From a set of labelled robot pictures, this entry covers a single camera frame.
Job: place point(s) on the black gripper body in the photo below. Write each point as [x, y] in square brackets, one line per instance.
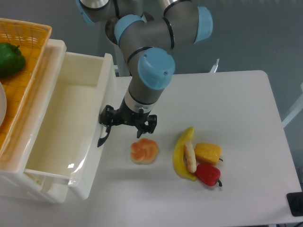
[128, 117]

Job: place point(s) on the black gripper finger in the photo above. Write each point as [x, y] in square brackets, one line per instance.
[146, 124]
[108, 116]

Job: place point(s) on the black top drawer handle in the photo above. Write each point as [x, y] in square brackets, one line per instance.
[102, 140]

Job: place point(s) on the white drawer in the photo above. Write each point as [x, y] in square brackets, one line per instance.
[66, 154]

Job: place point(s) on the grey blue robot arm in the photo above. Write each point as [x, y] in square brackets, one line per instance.
[145, 47]

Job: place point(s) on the white plastic drawer cabinet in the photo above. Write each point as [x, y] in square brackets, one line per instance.
[15, 181]

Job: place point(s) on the toy bread roll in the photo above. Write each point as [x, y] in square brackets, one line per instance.
[144, 151]

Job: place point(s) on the toy baguette stick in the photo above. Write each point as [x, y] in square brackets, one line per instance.
[190, 156]

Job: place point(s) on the yellow toy banana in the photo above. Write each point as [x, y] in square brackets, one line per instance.
[178, 155]

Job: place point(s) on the yellow toy bell pepper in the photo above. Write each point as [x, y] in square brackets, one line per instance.
[208, 153]

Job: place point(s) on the red toy bell pepper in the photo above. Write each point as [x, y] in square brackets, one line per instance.
[208, 174]

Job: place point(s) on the white plate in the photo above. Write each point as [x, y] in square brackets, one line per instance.
[3, 104]

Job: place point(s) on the orange woven basket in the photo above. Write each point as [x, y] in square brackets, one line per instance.
[32, 39]

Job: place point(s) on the green toy bell pepper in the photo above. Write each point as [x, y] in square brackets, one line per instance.
[11, 59]

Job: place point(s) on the black device at edge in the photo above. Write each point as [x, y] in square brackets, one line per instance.
[295, 202]

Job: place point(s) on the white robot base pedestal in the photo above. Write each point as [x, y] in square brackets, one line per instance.
[122, 67]

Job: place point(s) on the white frame bracket right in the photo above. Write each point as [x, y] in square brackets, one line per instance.
[215, 66]

